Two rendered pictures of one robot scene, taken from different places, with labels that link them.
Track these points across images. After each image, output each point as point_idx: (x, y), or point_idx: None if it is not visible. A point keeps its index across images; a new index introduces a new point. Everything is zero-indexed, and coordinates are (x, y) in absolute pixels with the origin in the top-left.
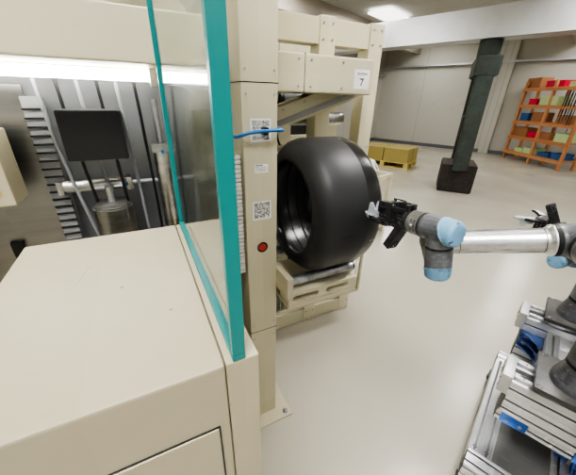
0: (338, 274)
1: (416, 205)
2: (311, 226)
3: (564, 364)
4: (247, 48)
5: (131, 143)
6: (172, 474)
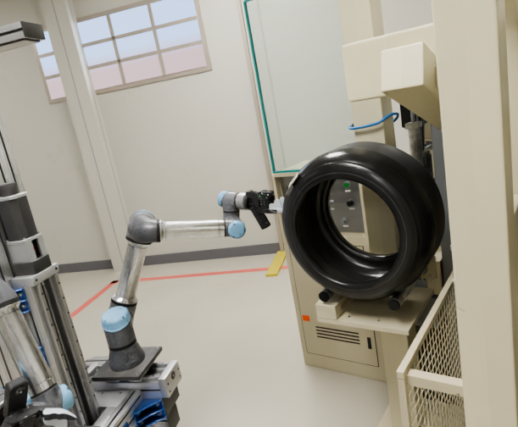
0: (332, 296)
1: (246, 192)
2: (330, 211)
3: (136, 343)
4: None
5: (416, 119)
6: None
